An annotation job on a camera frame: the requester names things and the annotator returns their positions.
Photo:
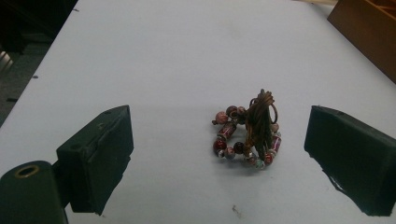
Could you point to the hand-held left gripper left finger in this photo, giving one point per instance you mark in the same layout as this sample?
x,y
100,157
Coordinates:
x,y
93,161

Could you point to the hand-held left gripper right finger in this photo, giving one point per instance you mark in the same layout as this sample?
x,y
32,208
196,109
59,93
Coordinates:
x,y
351,155

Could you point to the brown wooden box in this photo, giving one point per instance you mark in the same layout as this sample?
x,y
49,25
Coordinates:
x,y
370,31

